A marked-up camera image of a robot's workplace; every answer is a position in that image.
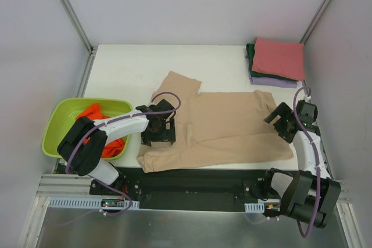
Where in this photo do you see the folded red t shirt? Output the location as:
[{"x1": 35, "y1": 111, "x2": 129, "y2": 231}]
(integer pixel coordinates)
[{"x1": 252, "y1": 37, "x2": 305, "y2": 81}]

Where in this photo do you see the folded dark green t shirt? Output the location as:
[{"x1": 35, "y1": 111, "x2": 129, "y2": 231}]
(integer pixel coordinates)
[{"x1": 246, "y1": 44, "x2": 295, "y2": 82}]

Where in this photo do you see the folded lavender t shirt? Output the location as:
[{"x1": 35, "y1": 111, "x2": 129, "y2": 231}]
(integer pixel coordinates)
[{"x1": 249, "y1": 77, "x2": 297, "y2": 88}]

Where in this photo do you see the orange t shirt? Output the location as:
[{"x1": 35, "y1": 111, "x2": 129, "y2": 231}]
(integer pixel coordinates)
[{"x1": 75, "y1": 103, "x2": 126, "y2": 159}]

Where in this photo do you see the left white cable duct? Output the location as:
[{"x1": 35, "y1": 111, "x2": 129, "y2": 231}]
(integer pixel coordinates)
[{"x1": 49, "y1": 197, "x2": 140, "y2": 211}]

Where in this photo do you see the beige t shirt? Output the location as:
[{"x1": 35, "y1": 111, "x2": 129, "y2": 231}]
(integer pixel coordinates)
[{"x1": 137, "y1": 71, "x2": 294, "y2": 173}]

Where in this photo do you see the right white cable duct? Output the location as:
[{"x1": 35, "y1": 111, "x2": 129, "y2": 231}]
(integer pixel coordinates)
[{"x1": 244, "y1": 203, "x2": 265, "y2": 214}]

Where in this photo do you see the aluminium frame post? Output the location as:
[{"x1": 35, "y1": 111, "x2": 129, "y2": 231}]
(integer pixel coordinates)
[
  {"x1": 59, "y1": 0, "x2": 94, "y2": 54},
  {"x1": 299, "y1": 0, "x2": 333, "y2": 45}
]

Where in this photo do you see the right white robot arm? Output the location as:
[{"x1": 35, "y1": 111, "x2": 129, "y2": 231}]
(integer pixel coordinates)
[{"x1": 257, "y1": 100, "x2": 341, "y2": 228}]

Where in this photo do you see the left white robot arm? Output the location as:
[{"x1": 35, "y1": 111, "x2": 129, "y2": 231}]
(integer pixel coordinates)
[{"x1": 57, "y1": 99, "x2": 179, "y2": 195}]

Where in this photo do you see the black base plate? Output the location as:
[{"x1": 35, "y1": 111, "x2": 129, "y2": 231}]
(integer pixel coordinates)
[{"x1": 55, "y1": 163, "x2": 334, "y2": 210}]

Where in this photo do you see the right aluminium frame post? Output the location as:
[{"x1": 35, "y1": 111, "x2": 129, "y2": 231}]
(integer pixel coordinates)
[{"x1": 299, "y1": 0, "x2": 333, "y2": 45}]

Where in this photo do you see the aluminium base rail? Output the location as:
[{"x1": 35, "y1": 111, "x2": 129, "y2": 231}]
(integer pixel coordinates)
[{"x1": 36, "y1": 173, "x2": 353, "y2": 204}]

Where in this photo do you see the white cable duct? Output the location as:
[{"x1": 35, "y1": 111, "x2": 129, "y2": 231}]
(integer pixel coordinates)
[
  {"x1": 244, "y1": 203, "x2": 265, "y2": 214},
  {"x1": 49, "y1": 197, "x2": 140, "y2": 211}
]

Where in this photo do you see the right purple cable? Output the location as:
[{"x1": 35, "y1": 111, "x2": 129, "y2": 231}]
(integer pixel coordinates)
[{"x1": 292, "y1": 87, "x2": 323, "y2": 239}]

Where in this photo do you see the left aluminium frame post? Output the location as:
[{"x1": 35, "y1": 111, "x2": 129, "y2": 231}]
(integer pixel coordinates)
[{"x1": 59, "y1": 0, "x2": 94, "y2": 54}]

